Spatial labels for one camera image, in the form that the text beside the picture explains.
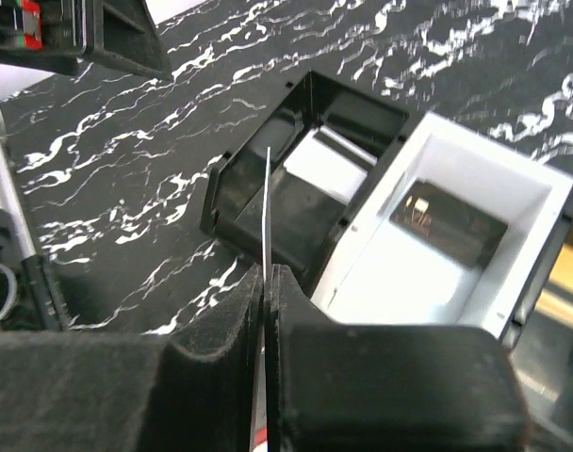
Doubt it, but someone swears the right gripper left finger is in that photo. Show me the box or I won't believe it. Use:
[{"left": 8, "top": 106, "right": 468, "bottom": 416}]
[{"left": 0, "top": 266, "right": 262, "bottom": 451}]

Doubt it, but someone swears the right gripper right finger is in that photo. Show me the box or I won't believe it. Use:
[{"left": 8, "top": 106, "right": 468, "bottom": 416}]
[{"left": 265, "top": 265, "right": 530, "bottom": 451}]

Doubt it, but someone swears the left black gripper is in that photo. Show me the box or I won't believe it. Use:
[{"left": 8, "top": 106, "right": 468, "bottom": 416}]
[{"left": 0, "top": 0, "right": 172, "bottom": 80}]

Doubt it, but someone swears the white striped credit card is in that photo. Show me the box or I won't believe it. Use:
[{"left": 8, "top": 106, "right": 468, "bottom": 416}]
[{"left": 284, "top": 126, "right": 378, "bottom": 205}]

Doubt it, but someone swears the black card in grey tray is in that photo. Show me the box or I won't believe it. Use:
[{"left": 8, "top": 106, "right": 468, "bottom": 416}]
[{"left": 390, "top": 180, "right": 508, "bottom": 269}]

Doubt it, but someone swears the grey plastic tray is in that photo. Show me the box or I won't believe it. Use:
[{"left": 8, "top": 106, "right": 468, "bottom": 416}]
[{"left": 311, "top": 113, "right": 573, "bottom": 339}]

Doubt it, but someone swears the black open tray box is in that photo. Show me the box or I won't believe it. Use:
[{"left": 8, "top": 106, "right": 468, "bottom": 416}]
[{"left": 502, "top": 191, "right": 573, "bottom": 451}]

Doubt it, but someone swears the black box lid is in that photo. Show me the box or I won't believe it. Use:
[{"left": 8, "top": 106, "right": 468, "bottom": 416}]
[{"left": 200, "top": 71, "right": 422, "bottom": 295}]

